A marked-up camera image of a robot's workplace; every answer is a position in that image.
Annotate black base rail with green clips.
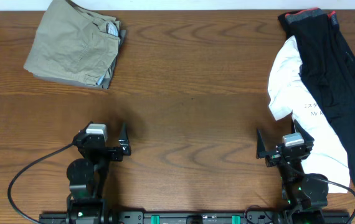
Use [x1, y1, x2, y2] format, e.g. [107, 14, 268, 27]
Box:
[39, 210, 351, 224]

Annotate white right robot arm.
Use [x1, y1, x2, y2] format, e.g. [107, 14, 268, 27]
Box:
[256, 121, 328, 223]

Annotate black garment with red trim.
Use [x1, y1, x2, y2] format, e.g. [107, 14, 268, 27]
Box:
[278, 8, 355, 186]

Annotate olive green shorts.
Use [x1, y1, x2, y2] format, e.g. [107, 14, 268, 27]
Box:
[24, 0, 123, 85]

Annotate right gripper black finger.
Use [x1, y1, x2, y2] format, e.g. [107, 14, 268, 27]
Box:
[257, 129, 267, 158]
[293, 120, 314, 142]

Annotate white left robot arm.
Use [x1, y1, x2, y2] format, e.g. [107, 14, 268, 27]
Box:
[65, 122, 131, 224]

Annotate white printed t-shirt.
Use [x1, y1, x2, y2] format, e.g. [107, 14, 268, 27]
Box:
[267, 36, 351, 187]

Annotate grey folded shorts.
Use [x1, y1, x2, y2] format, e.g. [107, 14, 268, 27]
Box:
[33, 23, 126, 89]

